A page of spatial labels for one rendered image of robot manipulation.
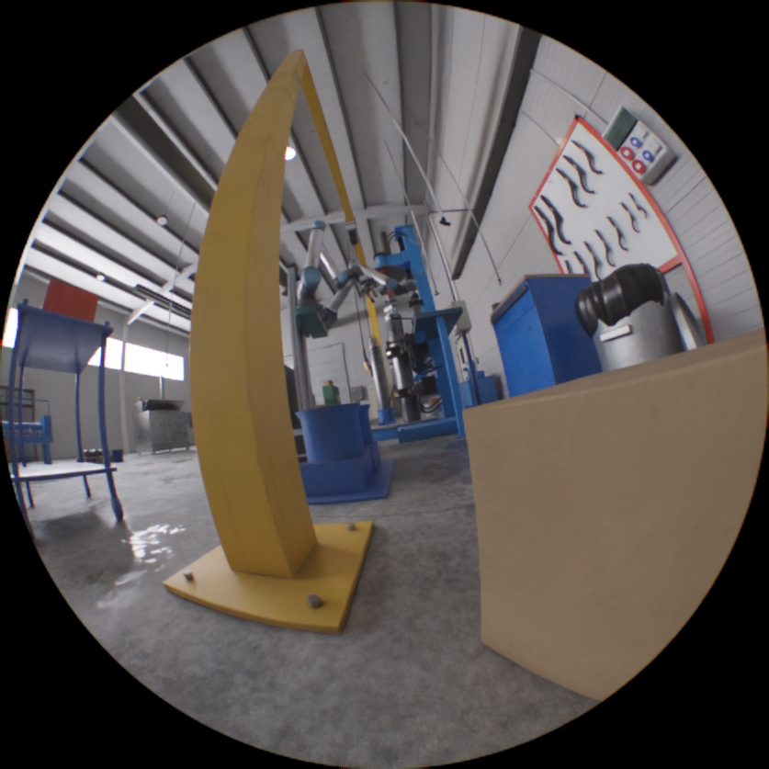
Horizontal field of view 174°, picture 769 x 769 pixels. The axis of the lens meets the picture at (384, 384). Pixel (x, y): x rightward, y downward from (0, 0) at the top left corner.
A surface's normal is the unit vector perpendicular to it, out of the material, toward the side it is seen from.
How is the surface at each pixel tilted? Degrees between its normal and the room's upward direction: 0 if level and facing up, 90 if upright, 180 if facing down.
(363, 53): 173
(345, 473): 90
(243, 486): 90
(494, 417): 90
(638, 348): 93
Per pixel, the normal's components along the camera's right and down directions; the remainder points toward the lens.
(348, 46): 0.06, 0.99
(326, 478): -0.08, -0.10
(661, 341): -0.48, 0.04
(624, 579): -0.89, 0.11
